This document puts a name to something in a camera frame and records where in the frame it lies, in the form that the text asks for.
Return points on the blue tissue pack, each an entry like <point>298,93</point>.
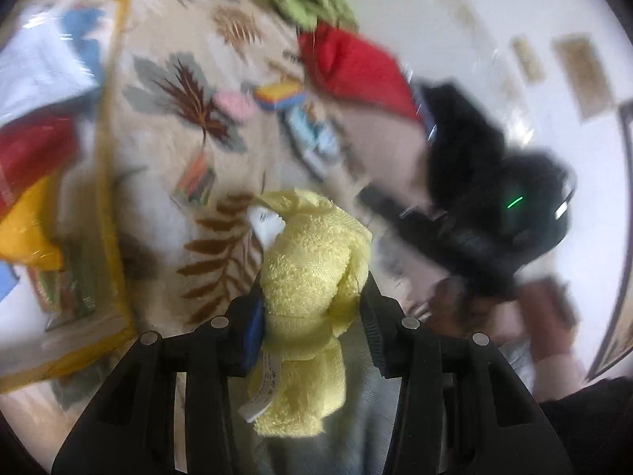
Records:
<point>315,141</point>

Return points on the black garment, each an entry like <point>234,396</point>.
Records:
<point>465,151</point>

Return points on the blue cloth in bag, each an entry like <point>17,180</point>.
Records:
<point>78,24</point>

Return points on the red zipper pouch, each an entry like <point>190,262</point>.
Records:
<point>32,148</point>

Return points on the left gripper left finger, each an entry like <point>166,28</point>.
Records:
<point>128,426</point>

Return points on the colourful striped packet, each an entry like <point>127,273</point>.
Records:
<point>194,186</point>

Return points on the yellow terry towel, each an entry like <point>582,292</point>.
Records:
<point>315,265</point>

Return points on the leaf patterned beige blanket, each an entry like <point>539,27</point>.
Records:
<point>181,265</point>

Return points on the beige wall switch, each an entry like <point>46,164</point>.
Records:
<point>529,62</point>

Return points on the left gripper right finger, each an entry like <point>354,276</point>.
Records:
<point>462,409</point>

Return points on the red padded bag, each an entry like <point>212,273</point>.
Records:
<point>346,66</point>

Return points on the yellow trimmed clear storage bag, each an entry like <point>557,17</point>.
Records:
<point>63,301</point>

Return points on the pink knitted item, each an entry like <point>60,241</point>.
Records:
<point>238,106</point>

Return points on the yellow blue sponge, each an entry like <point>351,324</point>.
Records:
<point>279,96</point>

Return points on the framed wall picture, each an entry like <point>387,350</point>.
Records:
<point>584,71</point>

